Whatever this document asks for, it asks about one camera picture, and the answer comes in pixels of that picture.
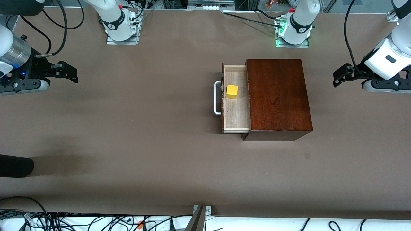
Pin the silver frame corner bracket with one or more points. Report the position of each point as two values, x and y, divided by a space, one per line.
391 16

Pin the black power plug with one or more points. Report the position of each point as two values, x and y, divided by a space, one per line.
171 226

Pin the black rounded object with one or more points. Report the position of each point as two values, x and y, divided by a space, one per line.
16 166

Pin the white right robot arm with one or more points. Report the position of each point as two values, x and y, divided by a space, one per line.
110 12

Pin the grey power strip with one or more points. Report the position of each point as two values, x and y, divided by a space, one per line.
210 4

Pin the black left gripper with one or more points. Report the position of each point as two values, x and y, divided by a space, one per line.
357 71

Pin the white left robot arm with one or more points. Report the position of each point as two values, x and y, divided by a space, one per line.
301 19

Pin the dark brown wooden cabinet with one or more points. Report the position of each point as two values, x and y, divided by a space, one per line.
279 96

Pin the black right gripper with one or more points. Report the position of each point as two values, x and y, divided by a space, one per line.
38 69

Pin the small silver bracket plate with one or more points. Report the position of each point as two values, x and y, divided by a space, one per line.
208 210

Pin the dark grey metal post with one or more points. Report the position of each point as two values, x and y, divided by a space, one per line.
196 221

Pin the yellow cube block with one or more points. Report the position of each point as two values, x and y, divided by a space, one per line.
231 92

